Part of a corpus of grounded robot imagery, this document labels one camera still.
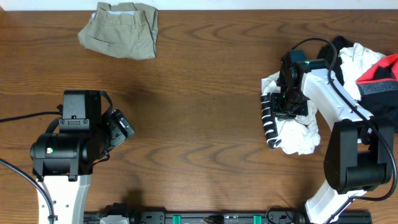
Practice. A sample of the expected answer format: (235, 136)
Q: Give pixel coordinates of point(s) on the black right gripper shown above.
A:
(277, 110)

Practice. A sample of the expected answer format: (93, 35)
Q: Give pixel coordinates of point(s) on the folded khaki shorts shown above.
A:
(125, 30)

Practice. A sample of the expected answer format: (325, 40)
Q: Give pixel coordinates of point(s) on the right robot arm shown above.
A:
(359, 155)

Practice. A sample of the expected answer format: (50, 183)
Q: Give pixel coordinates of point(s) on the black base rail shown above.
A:
(122, 213)

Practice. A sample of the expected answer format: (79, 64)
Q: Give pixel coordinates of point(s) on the black red garment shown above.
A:
(378, 89)

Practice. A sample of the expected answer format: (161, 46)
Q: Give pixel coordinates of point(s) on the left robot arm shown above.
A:
(64, 158)

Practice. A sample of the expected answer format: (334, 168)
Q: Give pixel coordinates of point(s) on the white patterned garment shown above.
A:
(356, 60)

